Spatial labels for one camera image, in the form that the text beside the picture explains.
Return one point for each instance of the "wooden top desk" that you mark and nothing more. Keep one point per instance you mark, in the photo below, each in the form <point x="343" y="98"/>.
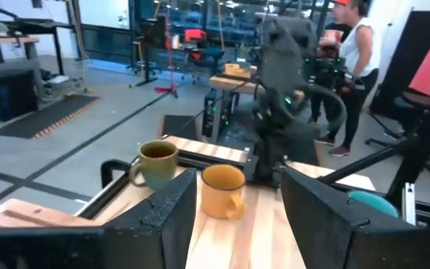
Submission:
<point x="6" y="39"/>

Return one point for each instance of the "yellow box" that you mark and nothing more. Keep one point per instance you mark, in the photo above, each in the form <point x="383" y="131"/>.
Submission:
<point x="235" y="70"/>

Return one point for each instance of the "black panel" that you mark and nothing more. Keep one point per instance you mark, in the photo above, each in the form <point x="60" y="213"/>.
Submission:
<point x="413" y="41"/>

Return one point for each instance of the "black metal rig frame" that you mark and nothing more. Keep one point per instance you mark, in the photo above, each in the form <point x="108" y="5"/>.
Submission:
<point x="424" y="149"/>

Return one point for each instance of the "light wooden slatted rack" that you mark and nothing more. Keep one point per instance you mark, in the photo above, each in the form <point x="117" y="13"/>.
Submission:
<point x="69" y="218"/>

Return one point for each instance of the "person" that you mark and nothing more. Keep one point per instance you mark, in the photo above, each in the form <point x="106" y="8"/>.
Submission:
<point x="360" y="48"/>

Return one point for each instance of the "black computer under table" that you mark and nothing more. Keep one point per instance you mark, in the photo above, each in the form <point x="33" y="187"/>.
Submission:
<point x="211" y="116"/>

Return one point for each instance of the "red office chair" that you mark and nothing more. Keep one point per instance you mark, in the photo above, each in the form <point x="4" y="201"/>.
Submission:
<point x="194" y="35"/>

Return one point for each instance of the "red floor stand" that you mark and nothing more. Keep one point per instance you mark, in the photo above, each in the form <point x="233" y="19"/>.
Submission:
<point x="170" y="56"/>

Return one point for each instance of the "black desk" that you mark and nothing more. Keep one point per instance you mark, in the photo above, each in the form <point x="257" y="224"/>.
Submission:
<point x="36" y="25"/>

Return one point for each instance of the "wooden background table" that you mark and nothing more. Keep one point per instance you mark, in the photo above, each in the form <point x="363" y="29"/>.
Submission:
<point x="230" y="83"/>

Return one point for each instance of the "silver aluminium extrusion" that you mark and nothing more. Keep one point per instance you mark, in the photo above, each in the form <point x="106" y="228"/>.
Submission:
<point x="410" y="203"/>

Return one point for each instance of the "yellow coffee mug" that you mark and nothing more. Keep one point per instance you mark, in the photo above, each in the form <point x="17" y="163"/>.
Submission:
<point x="218" y="198"/>

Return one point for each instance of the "black floor mat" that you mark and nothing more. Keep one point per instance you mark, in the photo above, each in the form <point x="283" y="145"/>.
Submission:
<point x="47" y="116"/>
<point x="179" y="127"/>

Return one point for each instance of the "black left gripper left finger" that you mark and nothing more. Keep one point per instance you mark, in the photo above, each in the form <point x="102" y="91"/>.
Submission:
<point x="88" y="246"/>

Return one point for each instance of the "computer tower with blue lights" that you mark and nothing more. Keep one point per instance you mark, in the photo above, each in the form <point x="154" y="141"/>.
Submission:
<point x="13" y="93"/>

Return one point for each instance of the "green ceramic coffee mug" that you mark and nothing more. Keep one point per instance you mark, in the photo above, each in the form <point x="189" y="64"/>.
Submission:
<point x="159" y="168"/>

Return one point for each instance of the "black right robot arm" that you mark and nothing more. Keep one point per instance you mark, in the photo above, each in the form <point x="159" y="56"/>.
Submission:
<point x="280" y="67"/>

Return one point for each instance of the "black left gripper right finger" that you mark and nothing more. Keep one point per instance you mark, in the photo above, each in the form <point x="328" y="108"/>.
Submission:
<point x="349" y="243"/>

